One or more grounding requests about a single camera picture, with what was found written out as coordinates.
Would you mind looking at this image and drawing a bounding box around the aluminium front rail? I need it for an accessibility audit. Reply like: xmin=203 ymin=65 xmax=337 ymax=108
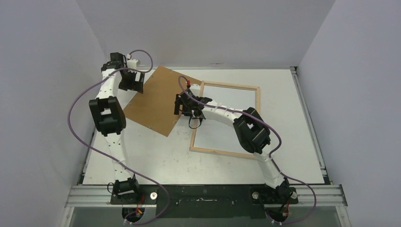
xmin=65 ymin=185 xmax=348 ymax=208

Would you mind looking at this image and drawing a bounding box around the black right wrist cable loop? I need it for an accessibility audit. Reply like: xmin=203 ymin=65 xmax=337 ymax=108
xmin=188 ymin=116 xmax=203 ymax=130

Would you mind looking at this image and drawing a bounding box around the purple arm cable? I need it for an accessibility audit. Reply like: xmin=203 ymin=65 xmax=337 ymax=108
xmin=178 ymin=75 xmax=318 ymax=226
xmin=67 ymin=49 xmax=171 ymax=226

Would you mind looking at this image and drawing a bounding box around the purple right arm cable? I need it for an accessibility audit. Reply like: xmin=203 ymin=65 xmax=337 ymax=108
xmin=178 ymin=75 xmax=318 ymax=226

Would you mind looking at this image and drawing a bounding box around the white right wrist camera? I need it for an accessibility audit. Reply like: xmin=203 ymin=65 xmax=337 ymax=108
xmin=186 ymin=83 xmax=201 ymax=96

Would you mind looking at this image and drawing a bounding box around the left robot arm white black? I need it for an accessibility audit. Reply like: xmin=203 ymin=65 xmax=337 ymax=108
xmin=88 ymin=52 xmax=145 ymax=204

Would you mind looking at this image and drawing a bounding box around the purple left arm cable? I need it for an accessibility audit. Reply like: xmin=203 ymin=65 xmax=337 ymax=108
xmin=67 ymin=49 xmax=171 ymax=226

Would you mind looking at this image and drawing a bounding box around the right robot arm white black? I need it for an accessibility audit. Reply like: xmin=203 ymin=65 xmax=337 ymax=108
xmin=174 ymin=88 xmax=288 ymax=203

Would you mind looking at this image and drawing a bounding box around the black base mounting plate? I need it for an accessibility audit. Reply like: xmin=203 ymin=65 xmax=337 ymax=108
xmin=110 ymin=184 xmax=298 ymax=220

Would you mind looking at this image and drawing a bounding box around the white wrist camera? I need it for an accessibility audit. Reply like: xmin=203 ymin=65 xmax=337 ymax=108
xmin=126 ymin=54 xmax=140 ymax=69
xmin=186 ymin=83 xmax=201 ymax=96

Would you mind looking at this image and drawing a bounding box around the brown frame backing board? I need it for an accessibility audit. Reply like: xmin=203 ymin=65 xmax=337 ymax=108
xmin=123 ymin=67 xmax=182 ymax=137

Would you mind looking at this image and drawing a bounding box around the light wooden picture frame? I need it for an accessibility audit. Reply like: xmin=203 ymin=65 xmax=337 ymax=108
xmin=189 ymin=80 xmax=262 ymax=161

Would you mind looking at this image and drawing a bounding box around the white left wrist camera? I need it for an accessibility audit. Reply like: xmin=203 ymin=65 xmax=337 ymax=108
xmin=126 ymin=54 xmax=140 ymax=69

